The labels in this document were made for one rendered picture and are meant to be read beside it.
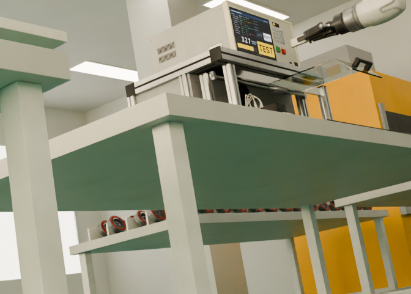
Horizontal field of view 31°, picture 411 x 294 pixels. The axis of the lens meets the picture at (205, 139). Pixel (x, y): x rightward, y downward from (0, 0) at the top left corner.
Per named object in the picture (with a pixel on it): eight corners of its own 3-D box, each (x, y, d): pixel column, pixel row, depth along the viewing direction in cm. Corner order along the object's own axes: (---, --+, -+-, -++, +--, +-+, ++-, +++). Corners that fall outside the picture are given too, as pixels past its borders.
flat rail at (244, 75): (324, 96, 296) (323, 88, 296) (231, 75, 247) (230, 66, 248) (322, 96, 296) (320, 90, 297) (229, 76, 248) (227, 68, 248)
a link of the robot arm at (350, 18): (370, 30, 265) (355, 35, 269) (364, 6, 267) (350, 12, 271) (358, 25, 258) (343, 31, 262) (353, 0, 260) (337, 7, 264)
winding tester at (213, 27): (301, 71, 293) (292, 22, 298) (236, 54, 259) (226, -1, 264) (224, 100, 316) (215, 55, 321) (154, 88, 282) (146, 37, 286)
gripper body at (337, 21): (344, 29, 262) (321, 38, 267) (355, 33, 269) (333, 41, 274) (339, 9, 264) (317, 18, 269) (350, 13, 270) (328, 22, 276)
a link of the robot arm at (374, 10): (364, 34, 260) (374, 22, 270) (405, 18, 251) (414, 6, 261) (351, 6, 257) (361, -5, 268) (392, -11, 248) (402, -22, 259)
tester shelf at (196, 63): (323, 84, 299) (322, 73, 300) (221, 58, 246) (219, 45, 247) (236, 115, 325) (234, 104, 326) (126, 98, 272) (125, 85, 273)
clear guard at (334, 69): (382, 77, 281) (378, 63, 282) (352, 69, 262) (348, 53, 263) (308, 103, 300) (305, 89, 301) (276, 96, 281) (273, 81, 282)
